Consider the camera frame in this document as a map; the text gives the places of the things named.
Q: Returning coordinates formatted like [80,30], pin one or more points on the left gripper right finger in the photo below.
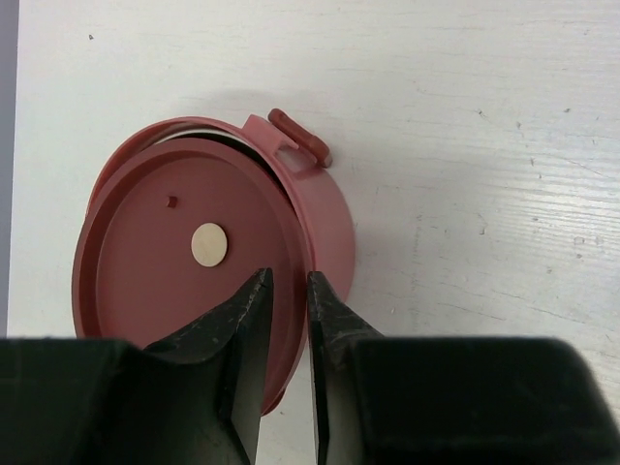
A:
[449,400]

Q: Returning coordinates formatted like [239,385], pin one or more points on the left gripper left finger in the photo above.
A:
[193,397]

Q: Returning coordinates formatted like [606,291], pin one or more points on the dark red lid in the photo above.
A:
[174,232]

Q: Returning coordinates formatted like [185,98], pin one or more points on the pink lunch bowl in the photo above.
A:
[299,161]

